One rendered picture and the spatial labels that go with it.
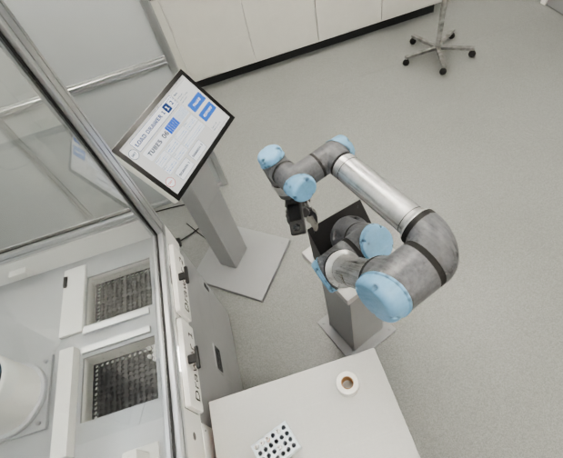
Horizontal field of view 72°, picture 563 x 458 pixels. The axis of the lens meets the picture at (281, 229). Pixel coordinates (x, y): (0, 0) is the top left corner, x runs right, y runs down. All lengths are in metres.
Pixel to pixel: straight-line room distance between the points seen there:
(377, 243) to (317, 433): 0.61
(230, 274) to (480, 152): 1.89
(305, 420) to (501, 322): 1.33
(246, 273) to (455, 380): 1.26
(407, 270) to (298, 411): 0.70
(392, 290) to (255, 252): 1.76
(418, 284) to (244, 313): 1.65
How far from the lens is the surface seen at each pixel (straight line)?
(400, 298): 0.80
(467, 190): 2.79
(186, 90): 1.84
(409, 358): 2.19
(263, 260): 2.45
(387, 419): 1.34
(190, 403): 1.27
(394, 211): 0.91
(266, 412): 1.37
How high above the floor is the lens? 2.08
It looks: 53 degrees down
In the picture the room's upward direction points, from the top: 17 degrees counter-clockwise
